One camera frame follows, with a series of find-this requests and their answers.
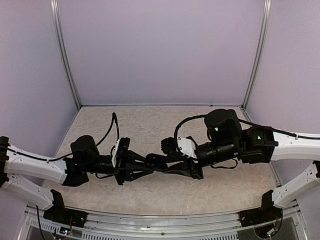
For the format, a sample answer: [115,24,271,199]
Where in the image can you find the left aluminium frame post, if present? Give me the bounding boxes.
[50,0,82,111]

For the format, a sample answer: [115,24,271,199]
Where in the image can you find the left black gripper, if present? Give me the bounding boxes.
[83,150,154,186]

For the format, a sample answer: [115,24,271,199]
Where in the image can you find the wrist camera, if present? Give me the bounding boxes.
[111,137,131,168]
[160,136,197,159]

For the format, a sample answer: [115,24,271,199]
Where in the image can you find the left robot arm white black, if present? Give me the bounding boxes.
[0,135,166,223]

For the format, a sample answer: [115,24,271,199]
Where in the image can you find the black earbud charging case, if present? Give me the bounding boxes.
[144,153,168,171]

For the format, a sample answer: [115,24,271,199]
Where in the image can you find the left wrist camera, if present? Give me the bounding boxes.
[111,137,131,168]

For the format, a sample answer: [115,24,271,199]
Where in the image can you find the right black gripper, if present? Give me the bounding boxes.
[161,140,241,181]

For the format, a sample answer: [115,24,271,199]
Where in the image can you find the front aluminium rail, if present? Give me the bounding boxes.
[23,204,301,240]

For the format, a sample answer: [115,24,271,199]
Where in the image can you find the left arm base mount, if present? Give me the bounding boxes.
[43,208,88,228]

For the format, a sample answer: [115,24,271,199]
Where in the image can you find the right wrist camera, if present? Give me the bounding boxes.
[160,136,197,159]

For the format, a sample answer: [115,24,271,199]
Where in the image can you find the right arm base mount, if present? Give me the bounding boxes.
[238,207,283,228]

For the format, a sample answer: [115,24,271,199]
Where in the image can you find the right aluminium frame post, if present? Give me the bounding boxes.
[241,0,272,111]

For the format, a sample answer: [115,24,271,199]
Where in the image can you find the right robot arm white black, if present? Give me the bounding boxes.
[162,109,320,222]

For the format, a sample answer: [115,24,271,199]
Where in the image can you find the aluminium frame post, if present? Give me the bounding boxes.
[50,0,82,111]
[241,0,272,111]

